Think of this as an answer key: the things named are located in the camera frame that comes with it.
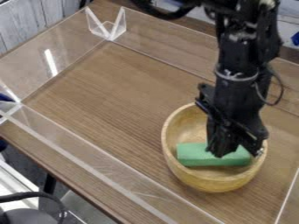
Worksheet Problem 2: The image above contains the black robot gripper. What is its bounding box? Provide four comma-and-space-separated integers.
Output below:
194, 69, 269, 158

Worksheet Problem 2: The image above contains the green rectangular block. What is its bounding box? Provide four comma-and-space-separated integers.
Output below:
176, 143, 250, 167

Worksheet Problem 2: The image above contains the brown wooden bowl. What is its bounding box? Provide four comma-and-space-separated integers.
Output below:
161, 103, 266, 193

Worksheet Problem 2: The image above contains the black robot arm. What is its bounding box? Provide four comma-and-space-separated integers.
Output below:
130, 0, 281, 158

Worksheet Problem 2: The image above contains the black table leg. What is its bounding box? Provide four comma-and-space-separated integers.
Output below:
42, 174, 57, 194

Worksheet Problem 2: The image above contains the blue object at left edge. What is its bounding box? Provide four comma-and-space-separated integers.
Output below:
0, 93, 14, 102

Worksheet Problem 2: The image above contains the clear acrylic corner bracket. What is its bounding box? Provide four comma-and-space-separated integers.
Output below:
84, 7, 126, 41

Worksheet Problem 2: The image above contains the black cable loop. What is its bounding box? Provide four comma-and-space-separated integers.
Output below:
0, 191, 68, 224

